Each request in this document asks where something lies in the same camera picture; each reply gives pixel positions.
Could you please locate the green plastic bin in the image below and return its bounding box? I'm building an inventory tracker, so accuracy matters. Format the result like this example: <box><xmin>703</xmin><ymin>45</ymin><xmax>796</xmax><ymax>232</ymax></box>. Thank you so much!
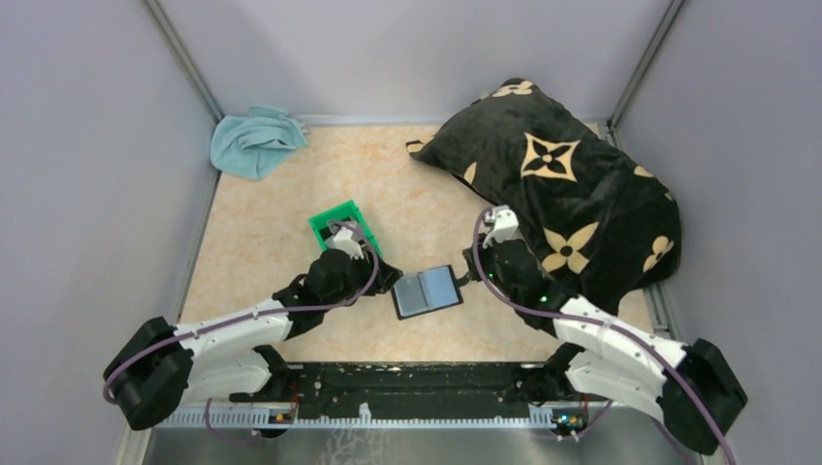
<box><xmin>307</xmin><ymin>199</ymin><xmax>384</xmax><ymax>258</ymax></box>

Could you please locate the black card holder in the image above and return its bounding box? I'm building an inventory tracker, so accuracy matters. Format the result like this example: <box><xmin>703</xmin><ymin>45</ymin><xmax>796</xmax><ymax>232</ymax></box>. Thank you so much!
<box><xmin>392</xmin><ymin>264</ymin><xmax>471</xmax><ymax>321</ymax></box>

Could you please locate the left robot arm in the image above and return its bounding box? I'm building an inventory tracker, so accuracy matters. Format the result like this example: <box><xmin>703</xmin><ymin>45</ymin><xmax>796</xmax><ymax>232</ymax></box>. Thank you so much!
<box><xmin>103</xmin><ymin>249</ymin><xmax>403</xmax><ymax>430</ymax></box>

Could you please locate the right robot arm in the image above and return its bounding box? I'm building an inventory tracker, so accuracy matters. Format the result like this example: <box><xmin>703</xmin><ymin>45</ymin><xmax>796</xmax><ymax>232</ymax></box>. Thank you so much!
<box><xmin>463</xmin><ymin>234</ymin><xmax>748</xmax><ymax>463</ymax></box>

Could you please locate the black floral pillow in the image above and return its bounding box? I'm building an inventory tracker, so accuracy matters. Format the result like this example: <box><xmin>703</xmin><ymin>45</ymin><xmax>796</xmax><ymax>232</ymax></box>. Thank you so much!
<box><xmin>405</xmin><ymin>77</ymin><xmax>682</xmax><ymax>311</ymax></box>

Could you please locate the light blue cloth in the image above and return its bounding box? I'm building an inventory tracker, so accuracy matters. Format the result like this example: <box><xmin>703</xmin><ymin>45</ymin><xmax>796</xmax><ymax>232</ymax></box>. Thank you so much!
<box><xmin>209</xmin><ymin>106</ymin><xmax>308</xmax><ymax>181</ymax></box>

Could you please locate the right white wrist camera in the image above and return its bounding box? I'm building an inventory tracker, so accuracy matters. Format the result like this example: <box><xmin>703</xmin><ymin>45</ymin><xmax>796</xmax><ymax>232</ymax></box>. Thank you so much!
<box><xmin>482</xmin><ymin>205</ymin><xmax>519</xmax><ymax>248</ymax></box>

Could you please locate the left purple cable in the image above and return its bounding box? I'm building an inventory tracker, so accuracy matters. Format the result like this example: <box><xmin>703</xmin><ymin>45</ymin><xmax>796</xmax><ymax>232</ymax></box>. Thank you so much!
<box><xmin>102</xmin><ymin>220</ymin><xmax>381</xmax><ymax>448</ymax></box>

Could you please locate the purple cable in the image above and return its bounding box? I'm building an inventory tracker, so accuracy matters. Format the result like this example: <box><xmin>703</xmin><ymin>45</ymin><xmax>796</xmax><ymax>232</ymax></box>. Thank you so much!
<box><xmin>471</xmin><ymin>208</ymin><xmax>739</xmax><ymax>465</ymax></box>
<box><xmin>102</xmin><ymin>220</ymin><xmax>381</xmax><ymax>448</ymax></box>

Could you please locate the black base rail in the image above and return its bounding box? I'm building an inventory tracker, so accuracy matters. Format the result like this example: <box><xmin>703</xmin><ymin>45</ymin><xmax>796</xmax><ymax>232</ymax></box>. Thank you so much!
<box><xmin>229</xmin><ymin>362</ymin><xmax>584</xmax><ymax>419</ymax></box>

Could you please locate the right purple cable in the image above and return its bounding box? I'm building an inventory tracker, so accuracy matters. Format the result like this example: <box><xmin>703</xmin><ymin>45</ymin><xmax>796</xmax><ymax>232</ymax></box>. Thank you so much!
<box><xmin>471</xmin><ymin>208</ymin><xmax>739</xmax><ymax>465</ymax></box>

